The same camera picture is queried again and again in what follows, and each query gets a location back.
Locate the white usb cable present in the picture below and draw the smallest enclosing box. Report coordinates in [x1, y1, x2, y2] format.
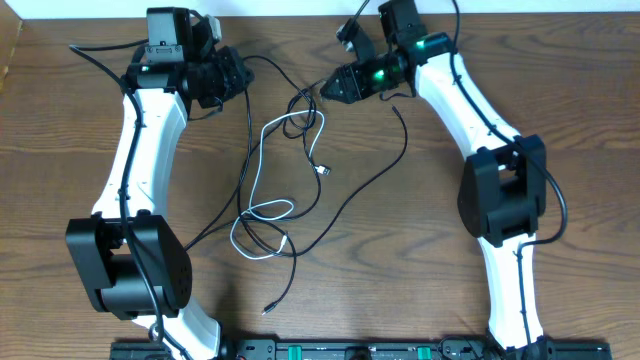
[229, 109, 332, 261]

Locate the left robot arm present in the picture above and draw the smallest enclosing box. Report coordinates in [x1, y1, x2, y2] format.
[66, 7, 254, 359]

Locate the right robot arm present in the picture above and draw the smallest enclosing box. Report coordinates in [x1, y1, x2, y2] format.
[320, 1, 547, 359]

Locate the cardboard box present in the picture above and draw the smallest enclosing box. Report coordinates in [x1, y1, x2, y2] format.
[0, 0, 23, 89]

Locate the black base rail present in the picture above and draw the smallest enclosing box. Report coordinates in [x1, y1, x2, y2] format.
[109, 337, 614, 360]

